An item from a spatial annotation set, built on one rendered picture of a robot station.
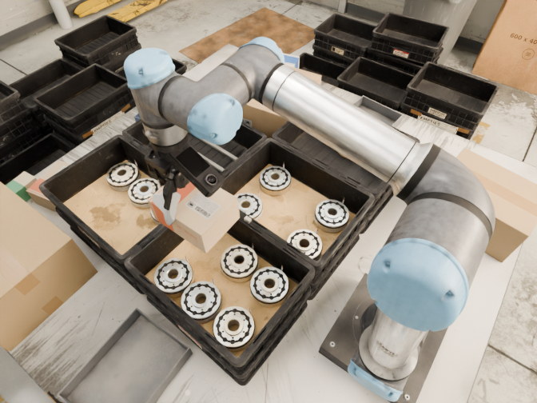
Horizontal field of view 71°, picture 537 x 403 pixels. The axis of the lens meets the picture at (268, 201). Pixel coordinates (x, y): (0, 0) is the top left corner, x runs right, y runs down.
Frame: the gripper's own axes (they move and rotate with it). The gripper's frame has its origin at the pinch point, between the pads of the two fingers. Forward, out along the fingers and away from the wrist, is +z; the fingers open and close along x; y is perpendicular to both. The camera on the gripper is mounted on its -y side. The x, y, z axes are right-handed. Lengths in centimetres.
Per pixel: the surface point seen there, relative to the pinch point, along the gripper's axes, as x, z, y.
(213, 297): 7.9, 24.2, -8.7
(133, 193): -3.7, 24.2, 34.7
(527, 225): -63, 25, -69
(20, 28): -103, 99, 325
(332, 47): -186, 69, 61
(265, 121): -56, 25, 21
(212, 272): 1.6, 27.4, -2.2
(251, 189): -28.6, 27.4, 7.1
